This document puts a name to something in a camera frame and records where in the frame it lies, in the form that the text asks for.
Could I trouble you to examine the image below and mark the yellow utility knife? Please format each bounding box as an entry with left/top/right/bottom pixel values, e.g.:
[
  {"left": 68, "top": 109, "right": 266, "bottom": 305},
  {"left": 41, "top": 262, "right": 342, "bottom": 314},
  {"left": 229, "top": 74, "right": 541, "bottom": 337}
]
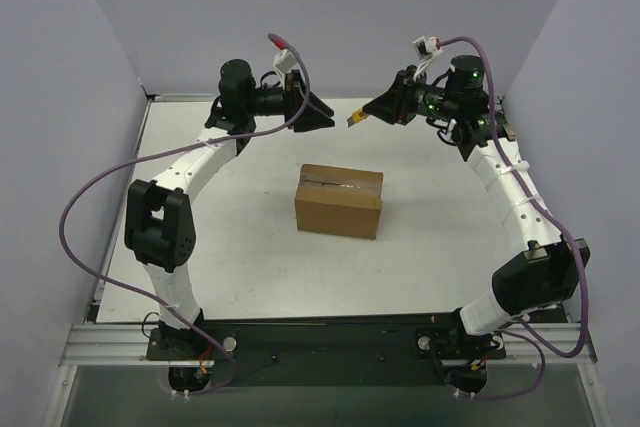
[{"left": 346, "top": 109, "right": 369, "bottom": 128}]

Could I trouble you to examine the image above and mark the brown cardboard express box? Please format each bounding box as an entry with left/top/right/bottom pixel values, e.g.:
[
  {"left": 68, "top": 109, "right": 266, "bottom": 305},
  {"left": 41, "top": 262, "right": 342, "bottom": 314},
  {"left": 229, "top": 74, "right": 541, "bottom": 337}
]
[{"left": 294, "top": 164, "right": 384, "bottom": 239}]

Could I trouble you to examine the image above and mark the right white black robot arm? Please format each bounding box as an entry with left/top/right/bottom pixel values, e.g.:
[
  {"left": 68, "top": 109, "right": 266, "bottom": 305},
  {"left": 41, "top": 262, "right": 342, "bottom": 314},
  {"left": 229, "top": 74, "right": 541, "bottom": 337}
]
[{"left": 362, "top": 55, "right": 590, "bottom": 336}]

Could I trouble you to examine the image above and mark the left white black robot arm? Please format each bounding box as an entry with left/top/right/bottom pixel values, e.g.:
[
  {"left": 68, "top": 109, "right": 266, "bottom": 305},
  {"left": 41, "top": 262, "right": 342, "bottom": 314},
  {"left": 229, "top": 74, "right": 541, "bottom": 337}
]
[{"left": 124, "top": 59, "right": 335, "bottom": 359}]

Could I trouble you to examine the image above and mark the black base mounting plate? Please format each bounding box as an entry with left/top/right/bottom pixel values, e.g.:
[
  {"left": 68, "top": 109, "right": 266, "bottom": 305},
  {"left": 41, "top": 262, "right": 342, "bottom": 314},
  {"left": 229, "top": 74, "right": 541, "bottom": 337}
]
[{"left": 146, "top": 313, "right": 506, "bottom": 391}]

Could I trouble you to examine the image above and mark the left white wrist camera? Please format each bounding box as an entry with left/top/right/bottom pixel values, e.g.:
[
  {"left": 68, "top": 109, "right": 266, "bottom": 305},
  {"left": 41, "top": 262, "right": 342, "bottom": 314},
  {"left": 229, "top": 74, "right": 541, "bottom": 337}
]
[{"left": 273, "top": 49, "right": 298, "bottom": 76}]

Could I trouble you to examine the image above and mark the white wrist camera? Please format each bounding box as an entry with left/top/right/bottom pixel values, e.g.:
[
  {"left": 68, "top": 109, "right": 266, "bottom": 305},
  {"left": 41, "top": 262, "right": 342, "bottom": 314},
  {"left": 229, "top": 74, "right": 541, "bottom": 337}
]
[
  {"left": 273, "top": 49, "right": 298, "bottom": 76},
  {"left": 412, "top": 36, "right": 442, "bottom": 79}
]

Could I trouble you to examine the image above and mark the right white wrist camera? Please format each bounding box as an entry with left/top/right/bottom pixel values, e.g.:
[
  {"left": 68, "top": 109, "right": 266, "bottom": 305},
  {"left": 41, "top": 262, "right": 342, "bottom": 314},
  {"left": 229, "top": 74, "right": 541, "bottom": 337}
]
[{"left": 412, "top": 36, "right": 442, "bottom": 79}]

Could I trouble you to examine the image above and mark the left side aluminium rail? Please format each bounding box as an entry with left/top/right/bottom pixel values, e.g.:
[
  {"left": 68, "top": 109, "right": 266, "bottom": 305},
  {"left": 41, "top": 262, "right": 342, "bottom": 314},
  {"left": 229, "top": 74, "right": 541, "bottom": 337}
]
[{"left": 82, "top": 96, "right": 154, "bottom": 324}]

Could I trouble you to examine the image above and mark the front aluminium rail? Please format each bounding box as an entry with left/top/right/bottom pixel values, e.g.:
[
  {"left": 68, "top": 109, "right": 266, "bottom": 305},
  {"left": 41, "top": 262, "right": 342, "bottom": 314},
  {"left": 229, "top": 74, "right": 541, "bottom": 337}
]
[{"left": 60, "top": 324, "right": 597, "bottom": 367}]

